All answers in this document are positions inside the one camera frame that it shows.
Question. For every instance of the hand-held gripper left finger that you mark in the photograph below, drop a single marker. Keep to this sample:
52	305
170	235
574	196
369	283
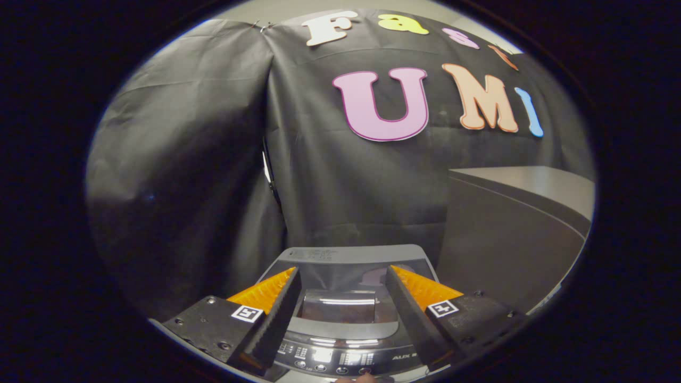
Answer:
276	327

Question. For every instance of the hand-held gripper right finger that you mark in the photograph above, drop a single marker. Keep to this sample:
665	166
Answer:
412	322

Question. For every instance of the grey washing machine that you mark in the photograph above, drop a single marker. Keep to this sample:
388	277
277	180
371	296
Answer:
340	356

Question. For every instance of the black backdrop cloth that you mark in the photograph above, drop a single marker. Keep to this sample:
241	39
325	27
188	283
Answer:
346	186

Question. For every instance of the backdrop stand pole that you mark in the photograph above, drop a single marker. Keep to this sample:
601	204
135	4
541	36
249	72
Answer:
268	170

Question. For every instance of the white cabinet with dark frame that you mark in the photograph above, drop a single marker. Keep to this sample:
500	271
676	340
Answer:
505	239

